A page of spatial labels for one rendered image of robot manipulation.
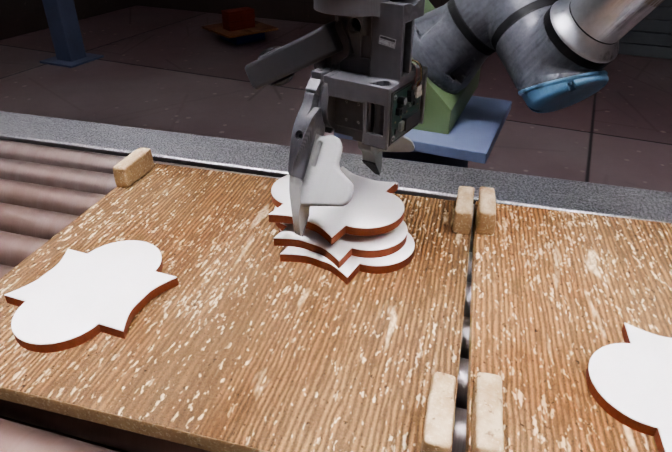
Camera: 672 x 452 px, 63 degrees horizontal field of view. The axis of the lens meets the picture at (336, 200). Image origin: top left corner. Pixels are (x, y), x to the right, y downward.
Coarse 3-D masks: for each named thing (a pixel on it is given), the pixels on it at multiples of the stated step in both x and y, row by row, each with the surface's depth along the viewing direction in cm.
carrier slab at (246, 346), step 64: (128, 192) 63; (192, 192) 63; (256, 192) 63; (192, 256) 52; (256, 256) 52; (448, 256) 52; (0, 320) 45; (192, 320) 45; (256, 320) 45; (320, 320) 45; (384, 320) 45; (448, 320) 45; (0, 384) 39; (64, 384) 39; (128, 384) 39; (192, 384) 39; (256, 384) 39; (320, 384) 39; (384, 384) 39; (256, 448) 35; (320, 448) 35; (384, 448) 35
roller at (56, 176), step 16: (0, 160) 74; (16, 160) 74; (0, 176) 73; (16, 176) 72; (32, 176) 72; (48, 176) 71; (64, 176) 71; (80, 176) 70; (96, 176) 70; (112, 176) 70; (96, 192) 69
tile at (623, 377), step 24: (624, 336) 43; (648, 336) 42; (600, 360) 40; (624, 360) 40; (648, 360) 40; (600, 384) 38; (624, 384) 38; (648, 384) 38; (624, 408) 36; (648, 408) 36; (648, 432) 35
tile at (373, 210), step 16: (288, 176) 58; (352, 176) 58; (272, 192) 55; (288, 192) 55; (368, 192) 55; (384, 192) 55; (288, 208) 53; (320, 208) 53; (336, 208) 53; (352, 208) 53; (368, 208) 53; (384, 208) 53; (400, 208) 53; (320, 224) 50; (336, 224) 50; (352, 224) 50; (368, 224) 50; (384, 224) 50; (336, 240) 49
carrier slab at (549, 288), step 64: (512, 256) 52; (576, 256) 52; (640, 256) 52; (512, 320) 45; (576, 320) 45; (640, 320) 45; (512, 384) 39; (576, 384) 39; (512, 448) 35; (576, 448) 35; (640, 448) 35
